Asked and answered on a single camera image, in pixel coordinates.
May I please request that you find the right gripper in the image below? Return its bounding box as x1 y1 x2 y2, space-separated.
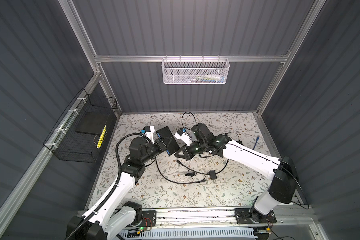
173 141 206 160

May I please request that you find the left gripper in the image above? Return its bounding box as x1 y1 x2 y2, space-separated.
140 136 172 166

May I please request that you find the small black power adapter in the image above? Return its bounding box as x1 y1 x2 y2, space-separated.
209 170 217 180

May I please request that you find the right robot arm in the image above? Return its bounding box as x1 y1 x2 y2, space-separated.
175 123 299 224

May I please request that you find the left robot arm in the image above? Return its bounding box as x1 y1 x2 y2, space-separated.
66 133 172 240

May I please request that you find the yellow item in basket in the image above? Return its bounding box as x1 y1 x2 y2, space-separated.
97 125 107 149

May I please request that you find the black pad in basket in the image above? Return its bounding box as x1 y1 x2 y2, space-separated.
75 112 109 135

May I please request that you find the long black cable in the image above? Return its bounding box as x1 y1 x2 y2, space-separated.
154 157 207 185

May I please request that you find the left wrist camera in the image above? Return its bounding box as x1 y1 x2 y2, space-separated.
141 126 155 144

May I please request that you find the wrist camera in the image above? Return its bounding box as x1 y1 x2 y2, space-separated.
174 129 194 147
141 126 155 144

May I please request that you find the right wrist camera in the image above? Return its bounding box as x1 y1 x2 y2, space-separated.
174 129 194 147

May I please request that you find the black wire wall basket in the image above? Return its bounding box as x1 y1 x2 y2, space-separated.
44 89 118 163

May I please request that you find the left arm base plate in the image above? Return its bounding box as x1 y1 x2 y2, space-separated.
128 210 157 228

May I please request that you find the white mesh wall basket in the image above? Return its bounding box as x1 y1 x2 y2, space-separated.
161 58 230 85

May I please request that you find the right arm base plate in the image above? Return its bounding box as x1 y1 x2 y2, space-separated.
234 208 277 225

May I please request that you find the white ventilated cable duct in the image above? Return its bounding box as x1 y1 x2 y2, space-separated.
119 227 258 240

